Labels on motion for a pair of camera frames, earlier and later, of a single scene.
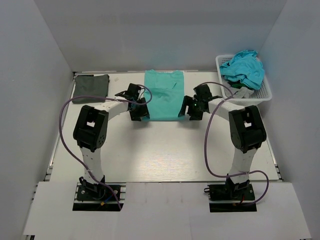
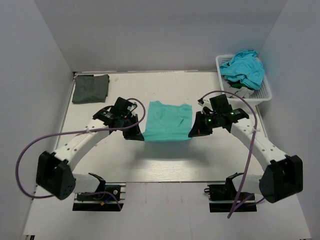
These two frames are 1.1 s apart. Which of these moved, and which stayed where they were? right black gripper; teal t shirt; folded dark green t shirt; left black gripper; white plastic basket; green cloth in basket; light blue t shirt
Moved: teal t shirt; right black gripper; left black gripper
Stayed: white plastic basket; light blue t shirt; folded dark green t shirt; green cloth in basket
